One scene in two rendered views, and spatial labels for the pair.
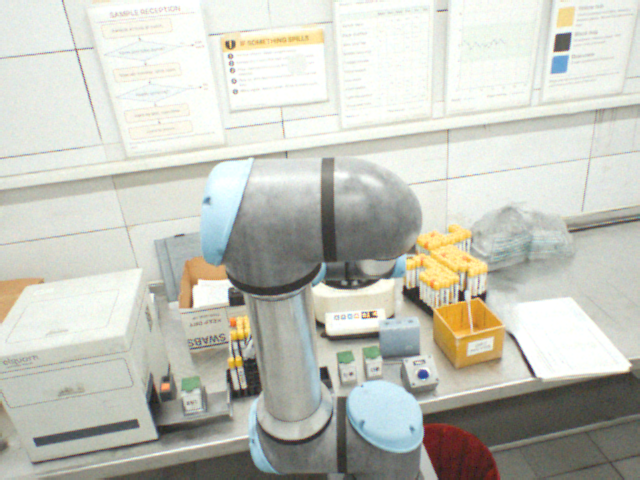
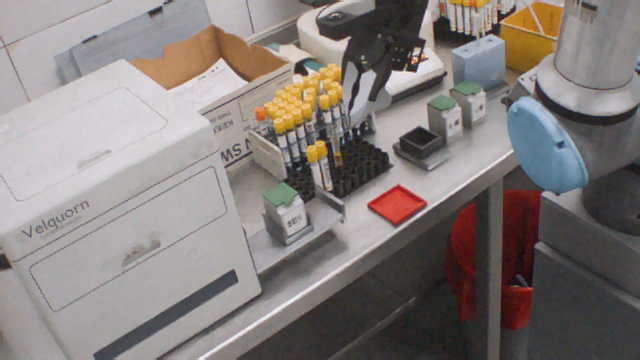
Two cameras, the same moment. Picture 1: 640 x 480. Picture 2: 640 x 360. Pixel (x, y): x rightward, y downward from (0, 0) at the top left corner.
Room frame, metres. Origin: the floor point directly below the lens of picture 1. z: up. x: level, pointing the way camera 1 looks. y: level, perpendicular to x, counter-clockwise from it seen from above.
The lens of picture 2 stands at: (0.15, 0.59, 1.58)
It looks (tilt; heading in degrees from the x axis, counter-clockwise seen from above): 36 degrees down; 337
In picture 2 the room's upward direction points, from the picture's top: 11 degrees counter-clockwise
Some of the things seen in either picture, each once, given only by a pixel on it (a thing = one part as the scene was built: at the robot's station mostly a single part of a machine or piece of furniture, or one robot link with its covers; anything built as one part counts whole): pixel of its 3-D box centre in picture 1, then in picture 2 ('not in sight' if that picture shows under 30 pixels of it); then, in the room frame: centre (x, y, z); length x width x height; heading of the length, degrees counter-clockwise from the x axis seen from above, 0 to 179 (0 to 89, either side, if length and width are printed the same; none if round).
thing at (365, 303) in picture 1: (352, 291); (371, 42); (1.29, -0.06, 0.94); 0.30 x 0.24 x 0.12; 179
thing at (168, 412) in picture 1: (185, 405); (277, 234); (0.90, 0.36, 0.92); 0.21 x 0.07 x 0.05; 98
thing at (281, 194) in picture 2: (190, 384); (281, 196); (0.90, 0.34, 0.98); 0.05 x 0.04 x 0.01; 8
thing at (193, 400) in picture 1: (193, 395); (285, 213); (0.90, 0.34, 0.95); 0.05 x 0.04 x 0.06; 8
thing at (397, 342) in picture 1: (399, 338); (479, 69); (1.06, -0.16, 0.92); 0.10 x 0.07 x 0.10; 90
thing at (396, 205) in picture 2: not in sight; (397, 204); (0.88, 0.16, 0.88); 0.07 x 0.07 x 0.01; 8
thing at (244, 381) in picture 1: (258, 364); (333, 152); (1.01, 0.20, 0.93); 0.17 x 0.09 x 0.11; 98
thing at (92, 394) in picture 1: (95, 359); (115, 214); (0.96, 0.56, 1.03); 0.31 x 0.27 x 0.30; 98
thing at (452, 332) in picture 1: (467, 332); (545, 40); (1.06, -0.33, 0.93); 0.13 x 0.13 x 0.10; 13
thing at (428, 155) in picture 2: (320, 380); (420, 145); (0.97, 0.05, 0.89); 0.09 x 0.05 x 0.04; 8
